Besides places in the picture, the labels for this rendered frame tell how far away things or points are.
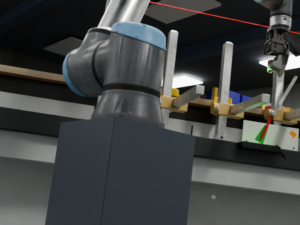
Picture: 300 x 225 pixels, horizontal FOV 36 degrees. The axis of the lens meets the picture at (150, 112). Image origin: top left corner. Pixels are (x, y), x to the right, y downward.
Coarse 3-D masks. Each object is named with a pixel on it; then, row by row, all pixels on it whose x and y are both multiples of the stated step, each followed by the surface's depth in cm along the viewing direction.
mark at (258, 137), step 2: (264, 126) 195; (262, 128) 194; (264, 128) 195; (262, 130) 194; (260, 132) 194; (262, 132) 194; (266, 132) 194; (258, 134) 194; (260, 134) 194; (264, 134) 194; (258, 136) 193; (260, 136) 194; (264, 136) 194; (256, 138) 193; (258, 138) 193; (262, 138) 194; (264, 138) 194; (256, 140) 193; (258, 140) 193; (262, 140) 194; (260, 142) 193; (262, 142) 193
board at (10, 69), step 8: (0, 64) 189; (0, 72) 191; (8, 72) 190; (16, 72) 190; (24, 72) 191; (32, 72) 192; (40, 72) 193; (40, 80) 198; (48, 80) 196; (56, 80) 194; (64, 80) 194; (192, 104) 210; (200, 104) 208; (208, 104) 208; (248, 112) 213; (256, 112) 213
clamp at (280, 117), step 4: (264, 112) 201; (268, 112) 197; (280, 112) 197; (264, 116) 200; (268, 116) 196; (276, 116) 197; (280, 116) 197; (272, 120) 197; (276, 120) 197; (280, 120) 197; (284, 120) 197; (288, 120) 198; (292, 120) 198; (296, 120) 199; (288, 124) 202; (292, 124) 201
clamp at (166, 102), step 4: (160, 96) 187; (164, 96) 186; (168, 96) 187; (160, 100) 185; (164, 100) 186; (168, 100) 186; (172, 100) 187; (160, 104) 185; (164, 104) 186; (168, 104) 186; (172, 104) 186; (168, 108) 186; (172, 108) 186; (176, 108) 187; (180, 108) 187; (184, 108) 187
